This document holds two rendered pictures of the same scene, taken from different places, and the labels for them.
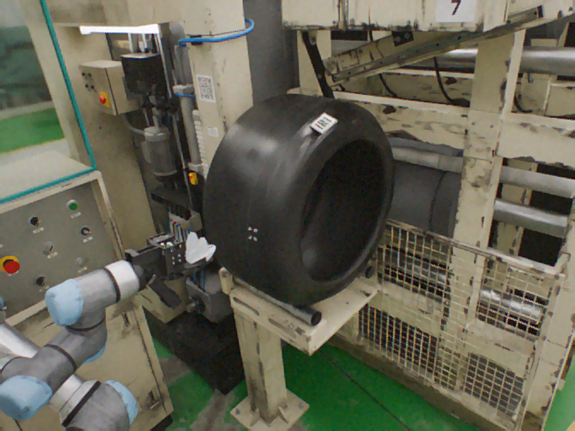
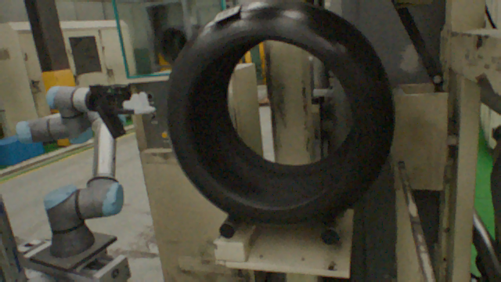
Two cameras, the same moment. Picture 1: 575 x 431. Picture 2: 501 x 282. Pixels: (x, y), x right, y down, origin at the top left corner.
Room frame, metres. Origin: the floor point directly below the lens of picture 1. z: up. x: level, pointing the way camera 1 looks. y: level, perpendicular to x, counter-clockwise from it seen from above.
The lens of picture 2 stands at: (0.61, -0.94, 1.41)
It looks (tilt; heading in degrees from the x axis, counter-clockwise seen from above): 16 degrees down; 63
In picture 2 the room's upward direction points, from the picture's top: 6 degrees counter-clockwise
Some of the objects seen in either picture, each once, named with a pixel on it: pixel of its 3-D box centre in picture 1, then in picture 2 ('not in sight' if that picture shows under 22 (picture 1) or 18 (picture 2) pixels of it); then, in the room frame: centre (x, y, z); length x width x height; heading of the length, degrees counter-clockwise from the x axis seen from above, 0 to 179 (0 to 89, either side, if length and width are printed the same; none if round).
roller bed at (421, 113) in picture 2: not in sight; (415, 135); (1.60, -0.15, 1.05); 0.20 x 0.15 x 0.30; 45
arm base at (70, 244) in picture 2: not in sight; (70, 234); (0.56, 0.53, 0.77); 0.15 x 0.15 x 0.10
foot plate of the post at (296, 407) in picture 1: (269, 407); not in sight; (1.34, 0.16, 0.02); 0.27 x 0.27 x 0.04; 45
